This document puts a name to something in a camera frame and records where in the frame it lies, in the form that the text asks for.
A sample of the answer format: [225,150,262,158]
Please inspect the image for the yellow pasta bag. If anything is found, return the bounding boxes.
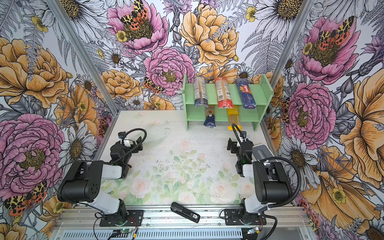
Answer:
[227,105,242,131]

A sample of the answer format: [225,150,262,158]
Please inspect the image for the blue and clear spaghetti bag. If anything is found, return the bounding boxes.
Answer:
[204,105,216,129]

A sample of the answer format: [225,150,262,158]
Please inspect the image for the blue Barilla spaghetti bag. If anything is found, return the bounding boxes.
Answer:
[235,78,257,109]

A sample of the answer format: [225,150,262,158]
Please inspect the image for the red spaghetti bag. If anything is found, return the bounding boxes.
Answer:
[215,78,234,109]

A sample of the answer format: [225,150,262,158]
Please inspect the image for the clear spaghetti bag dark ends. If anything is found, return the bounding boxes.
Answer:
[194,77,209,107]

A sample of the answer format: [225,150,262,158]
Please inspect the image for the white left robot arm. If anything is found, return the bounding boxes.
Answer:
[57,137,144,226]

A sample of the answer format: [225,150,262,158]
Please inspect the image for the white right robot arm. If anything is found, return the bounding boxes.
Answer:
[224,139,293,226]

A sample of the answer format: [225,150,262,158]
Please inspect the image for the green wooden shelf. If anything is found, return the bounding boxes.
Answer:
[182,74,274,131]

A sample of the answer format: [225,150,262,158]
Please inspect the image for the white grey tissue box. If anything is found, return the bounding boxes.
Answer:
[252,144,275,161]

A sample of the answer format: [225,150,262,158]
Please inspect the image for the black handheld device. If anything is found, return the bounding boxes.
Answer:
[171,202,201,223]

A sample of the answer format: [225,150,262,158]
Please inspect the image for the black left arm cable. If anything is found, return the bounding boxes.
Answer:
[50,128,148,208]

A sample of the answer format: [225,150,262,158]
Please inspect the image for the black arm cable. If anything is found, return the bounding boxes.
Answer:
[50,128,148,208]
[230,123,302,240]

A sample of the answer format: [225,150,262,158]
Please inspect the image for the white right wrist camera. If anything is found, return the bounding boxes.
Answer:
[238,131,247,142]

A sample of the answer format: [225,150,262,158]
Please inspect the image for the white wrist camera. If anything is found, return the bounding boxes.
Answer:
[238,131,247,142]
[121,137,136,148]

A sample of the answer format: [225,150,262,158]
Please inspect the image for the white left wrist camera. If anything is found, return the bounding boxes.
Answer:
[121,137,136,148]

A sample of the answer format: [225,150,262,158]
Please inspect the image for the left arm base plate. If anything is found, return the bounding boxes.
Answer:
[100,210,144,227]

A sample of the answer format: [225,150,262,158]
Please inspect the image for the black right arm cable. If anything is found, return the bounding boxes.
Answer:
[230,123,302,240]

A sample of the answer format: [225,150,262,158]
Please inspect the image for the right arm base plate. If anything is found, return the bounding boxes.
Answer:
[220,209,267,226]

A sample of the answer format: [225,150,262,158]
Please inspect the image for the aluminium frame rail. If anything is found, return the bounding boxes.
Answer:
[51,205,317,240]

